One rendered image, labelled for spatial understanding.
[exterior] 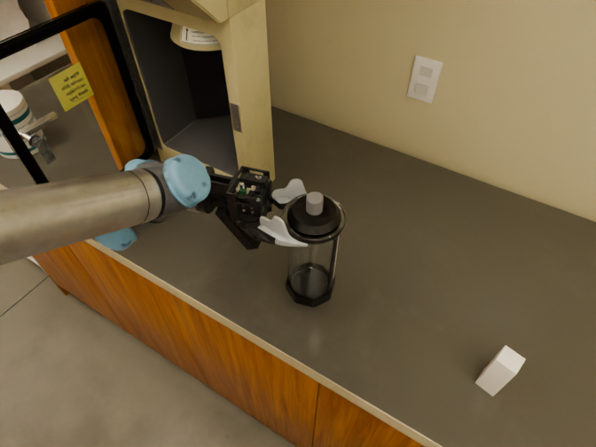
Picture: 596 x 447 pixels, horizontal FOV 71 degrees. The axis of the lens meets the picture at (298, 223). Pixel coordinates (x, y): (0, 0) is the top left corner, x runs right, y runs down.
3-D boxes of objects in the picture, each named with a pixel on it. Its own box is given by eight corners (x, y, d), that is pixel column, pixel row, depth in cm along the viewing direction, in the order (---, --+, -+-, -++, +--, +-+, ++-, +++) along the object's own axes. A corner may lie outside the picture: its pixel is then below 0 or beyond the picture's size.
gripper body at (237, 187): (258, 201, 67) (190, 186, 69) (262, 235, 73) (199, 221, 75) (274, 170, 71) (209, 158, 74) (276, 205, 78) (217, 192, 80)
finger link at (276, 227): (295, 237, 64) (253, 208, 68) (296, 260, 68) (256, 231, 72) (309, 225, 65) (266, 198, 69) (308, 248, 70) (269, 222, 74)
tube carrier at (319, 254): (341, 269, 89) (351, 199, 73) (329, 311, 83) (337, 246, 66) (294, 257, 91) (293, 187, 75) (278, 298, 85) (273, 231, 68)
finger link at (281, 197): (325, 183, 72) (271, 188, 71) (323, 207, 76) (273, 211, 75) (321, 171, 74) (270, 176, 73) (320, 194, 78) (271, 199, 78)
